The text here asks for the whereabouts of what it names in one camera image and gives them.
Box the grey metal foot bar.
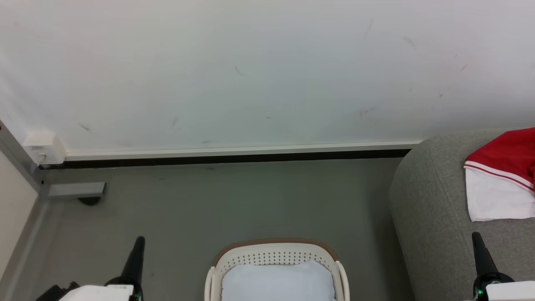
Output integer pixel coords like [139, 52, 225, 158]
[47, 181, 106, 199]

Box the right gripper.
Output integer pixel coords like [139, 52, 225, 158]
[471, 232, 535, 301]

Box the red and white shirt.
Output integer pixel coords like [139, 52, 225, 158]
[463, 127, 535, 222]

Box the white perforated laundry basket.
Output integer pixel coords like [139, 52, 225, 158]
[204, 239, 350, 301]

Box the white wall junction box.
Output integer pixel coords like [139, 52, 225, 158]
[23, 130, 67, 166]

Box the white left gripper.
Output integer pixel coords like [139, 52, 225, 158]
[58, 236, 146, 301]

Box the black skirting strip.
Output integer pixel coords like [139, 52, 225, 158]
[39, 149, 413, 170]

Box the white cloth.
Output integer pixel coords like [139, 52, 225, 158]
[221, 260, 336, 301]

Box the grey fabric sofa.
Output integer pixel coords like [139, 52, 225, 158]
[389, 128, 535, 301]

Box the white wall trim strip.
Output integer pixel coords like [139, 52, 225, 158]
[64, 140, 423, 162]

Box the grey metal partition frame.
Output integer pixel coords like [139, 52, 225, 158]
[0, 120, 50, 293]

